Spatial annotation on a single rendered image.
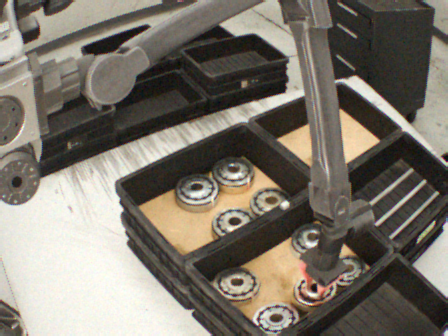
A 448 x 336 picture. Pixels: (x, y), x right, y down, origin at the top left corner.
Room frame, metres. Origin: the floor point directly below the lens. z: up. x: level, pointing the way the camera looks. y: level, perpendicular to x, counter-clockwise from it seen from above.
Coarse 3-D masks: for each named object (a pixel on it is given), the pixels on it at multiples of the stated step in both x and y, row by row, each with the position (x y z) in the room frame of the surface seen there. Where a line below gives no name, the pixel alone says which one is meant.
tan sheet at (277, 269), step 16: (288, 240) 0.94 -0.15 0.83; (272, 256) 0.89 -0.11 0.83; (288, 256) 0.89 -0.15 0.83; (256, 272) 0.84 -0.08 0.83; (272, 272) 0.84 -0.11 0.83; (288, 272) 0.83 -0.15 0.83; (272, 288) 0.79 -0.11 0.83; (288, 288) 0.78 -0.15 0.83; (256, 304) 0.74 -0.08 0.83; (288, 304) 0.73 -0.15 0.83
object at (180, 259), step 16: (192, 144) 1.16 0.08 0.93; (272, 144) 1.17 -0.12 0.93; (160, 160) 1.10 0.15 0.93; (288, 160) 1.11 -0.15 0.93; (128, 176) 1.05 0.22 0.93; (304, 192) 1.00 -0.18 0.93; (128, 208) 0.96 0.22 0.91; (272, 208) 0.95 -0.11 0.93; (144, 224) 0.90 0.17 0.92; (160, 240) 0.85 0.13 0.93; (224, 240) 0.85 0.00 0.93; (176, 256) 0.80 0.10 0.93; (192, 256) 0.80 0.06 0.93
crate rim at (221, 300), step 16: (288, 208) 0.95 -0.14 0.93; (256, 224) 0.90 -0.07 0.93; (384, 240) 0.82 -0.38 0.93; (208, 256) 0.81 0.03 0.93; (384, 256) 0.77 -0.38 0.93; (192, 272) 0.76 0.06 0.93; (368, 272) 0.73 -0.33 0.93; (208, 288) 0.71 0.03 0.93; (224, 304) 0.67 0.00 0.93; (240, 320) 0.62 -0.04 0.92; (304, 320) 0.61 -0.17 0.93
